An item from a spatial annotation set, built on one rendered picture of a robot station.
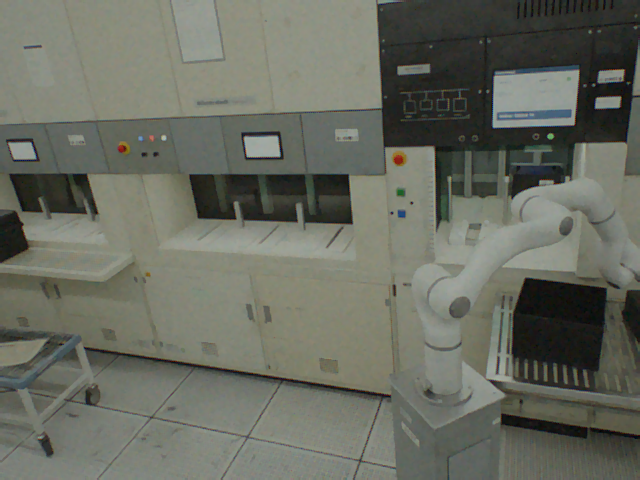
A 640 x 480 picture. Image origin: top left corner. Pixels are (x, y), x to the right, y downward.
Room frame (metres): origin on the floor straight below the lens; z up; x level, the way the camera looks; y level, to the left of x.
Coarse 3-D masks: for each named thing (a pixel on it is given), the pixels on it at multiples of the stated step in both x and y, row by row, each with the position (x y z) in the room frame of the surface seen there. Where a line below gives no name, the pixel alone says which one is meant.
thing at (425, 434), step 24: (408, 384) 1.43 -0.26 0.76; (480, 384) 1.39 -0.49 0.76; (408, 408) 1.36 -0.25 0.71; (432, 408) 1.30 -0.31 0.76; (456, 408) 1.29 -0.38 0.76; (480, 408) 1.28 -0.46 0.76; (408, 432) 1.37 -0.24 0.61; (432, 432) 1.24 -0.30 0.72; (456, 432) 1.26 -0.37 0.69; (480, 432) 1.29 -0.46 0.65; (408, 456) 1.38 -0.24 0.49; (432, 456) 1.25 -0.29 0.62; (456, 456) 1.25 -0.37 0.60; (480, 456) 1.29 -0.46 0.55
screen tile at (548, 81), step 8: (544, 80) 1.93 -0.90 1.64; (552, 80) 1.92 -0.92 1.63; (560, 80) 1.91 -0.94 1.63; (536, 88) 1.94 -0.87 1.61; (544, 88) 1.92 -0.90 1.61; (552, 88) 1.91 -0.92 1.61; (568, 88) 1.89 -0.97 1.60; (536, 96) 1.94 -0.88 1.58; (544, 96) 1.92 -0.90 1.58; (552, 96) 1.91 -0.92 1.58; (560, 96) 1.90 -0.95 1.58; (568, 96) 1.89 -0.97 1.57; (536, 104) 1.93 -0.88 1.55; (544, 104) 1.92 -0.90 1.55; (552, 104) 1.91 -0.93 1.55; (560, 104) 1.90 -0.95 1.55; (568, 104) 1.89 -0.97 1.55
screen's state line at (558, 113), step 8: (496, 112) 1.99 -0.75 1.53; (504, 112) 1.98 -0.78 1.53; (512, 112) 1.97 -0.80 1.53; (520, 112) 1.96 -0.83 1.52; (528, 112) 1.94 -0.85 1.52; (536, 112) 1.93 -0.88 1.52; (544, 112) 1.92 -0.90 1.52; (552, 112) 1.91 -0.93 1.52; (560, 112) 1.90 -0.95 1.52; (568, 112) 1.89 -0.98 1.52
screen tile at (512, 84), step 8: (504, 80) 1.98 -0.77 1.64; (512, 80) 1.97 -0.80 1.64; (520, 80) 1.96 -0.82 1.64; (504, 88) 1.98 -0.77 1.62; (512, 88) 1.97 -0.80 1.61; (520, 88) 1.96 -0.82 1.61; (528, 88) 1.95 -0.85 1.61; (520, 96) 1.96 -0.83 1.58; (528, 96) 1.95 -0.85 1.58; (504, 104) 1.98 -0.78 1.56; (512, 104) 1.97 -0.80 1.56; (520, 104) 1.96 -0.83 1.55; (528, 104) 1.95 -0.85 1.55
